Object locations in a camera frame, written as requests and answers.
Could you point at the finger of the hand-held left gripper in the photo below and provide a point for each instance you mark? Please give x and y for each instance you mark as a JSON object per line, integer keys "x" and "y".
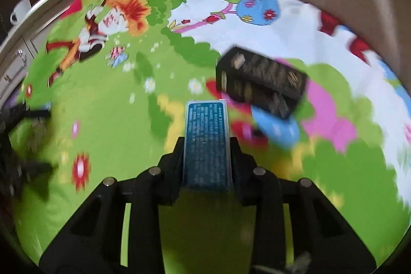
{"x": 35, "y": 168}
{"x": 32, "y": 114}

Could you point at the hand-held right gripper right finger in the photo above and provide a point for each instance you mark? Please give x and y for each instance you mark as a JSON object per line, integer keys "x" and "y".
{"x": 241, "y": 168}

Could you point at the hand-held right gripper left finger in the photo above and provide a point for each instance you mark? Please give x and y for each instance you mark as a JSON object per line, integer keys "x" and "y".
{"x": 171, "y": 168}

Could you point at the teal blue box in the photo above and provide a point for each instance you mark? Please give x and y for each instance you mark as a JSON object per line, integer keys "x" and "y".
{"x": 207, "y": 148}

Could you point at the silver-edged dresser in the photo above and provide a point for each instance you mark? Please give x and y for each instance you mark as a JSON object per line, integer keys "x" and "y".
{"x": 19, "y": 46}

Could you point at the green printed blanket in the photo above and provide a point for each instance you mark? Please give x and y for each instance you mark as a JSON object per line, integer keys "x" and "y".
{"x": 112, "y": 107}

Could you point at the black patterned box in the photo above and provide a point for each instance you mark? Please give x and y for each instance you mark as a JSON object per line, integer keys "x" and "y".
{"x": 261, "y": 78}

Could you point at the white cup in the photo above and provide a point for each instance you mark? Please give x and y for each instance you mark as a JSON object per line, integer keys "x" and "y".
{"x": 21, "y": 10}

